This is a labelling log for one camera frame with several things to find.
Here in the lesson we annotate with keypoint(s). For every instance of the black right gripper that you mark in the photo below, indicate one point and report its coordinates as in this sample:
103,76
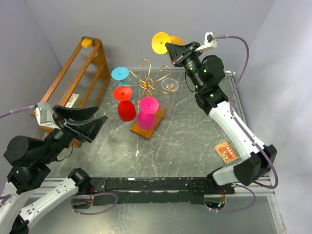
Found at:
177,52

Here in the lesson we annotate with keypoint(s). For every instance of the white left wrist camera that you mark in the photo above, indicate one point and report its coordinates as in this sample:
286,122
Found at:
43,114

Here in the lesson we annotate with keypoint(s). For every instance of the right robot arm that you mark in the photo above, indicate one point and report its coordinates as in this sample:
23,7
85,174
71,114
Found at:
257,157

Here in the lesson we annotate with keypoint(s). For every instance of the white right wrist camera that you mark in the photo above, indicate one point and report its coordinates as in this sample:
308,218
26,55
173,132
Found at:
210,42

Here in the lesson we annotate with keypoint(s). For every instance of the white label card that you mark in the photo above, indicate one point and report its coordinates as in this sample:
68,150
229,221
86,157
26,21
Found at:
74,101

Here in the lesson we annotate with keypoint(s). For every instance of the magenta wine glass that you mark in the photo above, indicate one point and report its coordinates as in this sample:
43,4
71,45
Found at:
147,115

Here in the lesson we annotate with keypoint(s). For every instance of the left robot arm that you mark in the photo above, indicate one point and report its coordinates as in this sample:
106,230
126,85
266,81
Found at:
29,158

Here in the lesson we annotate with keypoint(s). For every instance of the yellow wine glass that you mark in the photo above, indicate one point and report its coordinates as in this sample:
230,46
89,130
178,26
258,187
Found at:
161,38

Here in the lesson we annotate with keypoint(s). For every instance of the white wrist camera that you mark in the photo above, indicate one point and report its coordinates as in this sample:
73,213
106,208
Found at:
210,42
43,114

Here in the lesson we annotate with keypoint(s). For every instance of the blue wine glass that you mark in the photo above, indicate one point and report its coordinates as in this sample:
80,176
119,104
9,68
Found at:
122,78

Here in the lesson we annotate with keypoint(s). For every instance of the yellow block on rack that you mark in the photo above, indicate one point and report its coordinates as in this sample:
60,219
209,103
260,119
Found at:
86,43

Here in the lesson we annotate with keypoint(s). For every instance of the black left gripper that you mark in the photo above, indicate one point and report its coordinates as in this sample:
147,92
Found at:
84,131

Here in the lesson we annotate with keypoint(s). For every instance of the clear wine glass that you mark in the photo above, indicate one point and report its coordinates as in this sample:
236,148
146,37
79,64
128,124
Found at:
169,86
99,113

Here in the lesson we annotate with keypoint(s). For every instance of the red wine glass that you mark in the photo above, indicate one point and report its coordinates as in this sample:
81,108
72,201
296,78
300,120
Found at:
126,109

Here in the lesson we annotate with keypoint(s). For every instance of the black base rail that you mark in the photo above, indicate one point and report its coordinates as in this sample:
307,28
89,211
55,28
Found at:
121,190

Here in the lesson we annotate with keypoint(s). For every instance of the wooden dish rack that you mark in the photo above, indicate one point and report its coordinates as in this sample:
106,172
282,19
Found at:
86,73

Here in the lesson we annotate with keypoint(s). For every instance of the orange printed card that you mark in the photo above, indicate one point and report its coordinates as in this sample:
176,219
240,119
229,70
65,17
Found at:
226,152

